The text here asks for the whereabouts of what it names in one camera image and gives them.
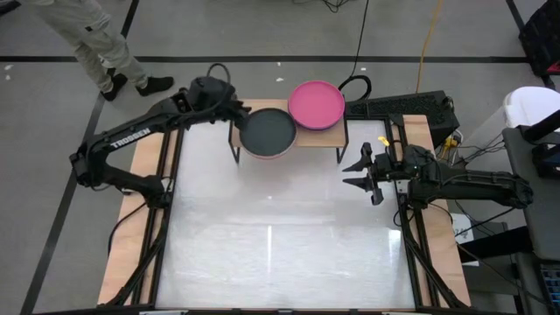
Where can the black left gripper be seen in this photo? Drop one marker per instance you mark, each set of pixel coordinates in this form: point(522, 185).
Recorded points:
point(225, 111)

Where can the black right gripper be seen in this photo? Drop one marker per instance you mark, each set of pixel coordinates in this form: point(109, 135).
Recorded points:
point(387, 168)

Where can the dark grey plate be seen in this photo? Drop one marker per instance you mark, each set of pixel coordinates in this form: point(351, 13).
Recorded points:
point(268, 132)

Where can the magenta pink plate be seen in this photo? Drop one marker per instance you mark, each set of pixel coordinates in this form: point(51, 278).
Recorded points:
point(316, 104)

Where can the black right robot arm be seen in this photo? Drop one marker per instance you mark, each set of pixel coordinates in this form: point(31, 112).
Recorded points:
point(481, 184)

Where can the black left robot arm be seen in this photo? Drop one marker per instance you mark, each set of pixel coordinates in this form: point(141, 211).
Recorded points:
point(127, 139)

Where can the wooden shelf with black legs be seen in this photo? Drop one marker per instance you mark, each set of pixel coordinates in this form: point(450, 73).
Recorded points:
point(317, 136)

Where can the yellow clip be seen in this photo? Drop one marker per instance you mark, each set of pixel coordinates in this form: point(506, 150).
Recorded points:
point(383, 141)

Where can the black computer box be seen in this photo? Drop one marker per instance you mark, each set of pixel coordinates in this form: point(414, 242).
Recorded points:
point(407, 109)

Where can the yellow plug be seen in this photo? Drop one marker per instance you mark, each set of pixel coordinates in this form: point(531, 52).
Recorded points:
point(450, 142)

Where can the white paper sheet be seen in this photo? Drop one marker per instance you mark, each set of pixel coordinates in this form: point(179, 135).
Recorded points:
point(463, 227)

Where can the wooden base board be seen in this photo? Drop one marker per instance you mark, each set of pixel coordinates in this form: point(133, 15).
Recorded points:
point(127, 232)

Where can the person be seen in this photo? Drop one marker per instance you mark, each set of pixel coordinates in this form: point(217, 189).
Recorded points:
point(94, 41)

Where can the white rounded chair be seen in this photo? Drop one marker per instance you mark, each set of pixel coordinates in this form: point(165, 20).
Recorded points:
point(529, 105)

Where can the grey desk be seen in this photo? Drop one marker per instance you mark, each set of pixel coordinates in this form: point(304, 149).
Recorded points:
point(542, 210)

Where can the black bag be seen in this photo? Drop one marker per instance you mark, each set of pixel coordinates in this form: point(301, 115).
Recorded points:
point(542, 37)

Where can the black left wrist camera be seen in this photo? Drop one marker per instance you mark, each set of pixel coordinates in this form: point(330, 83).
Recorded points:
point(209, 91)

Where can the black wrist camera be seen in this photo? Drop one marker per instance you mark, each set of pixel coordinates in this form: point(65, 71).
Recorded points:
point(417, 159)
point(209, 91)

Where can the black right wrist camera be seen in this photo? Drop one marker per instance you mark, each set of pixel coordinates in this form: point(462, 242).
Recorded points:
point(417, 159)

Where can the black aluminium table frame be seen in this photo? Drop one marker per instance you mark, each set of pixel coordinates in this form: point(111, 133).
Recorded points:
point(155, 227)

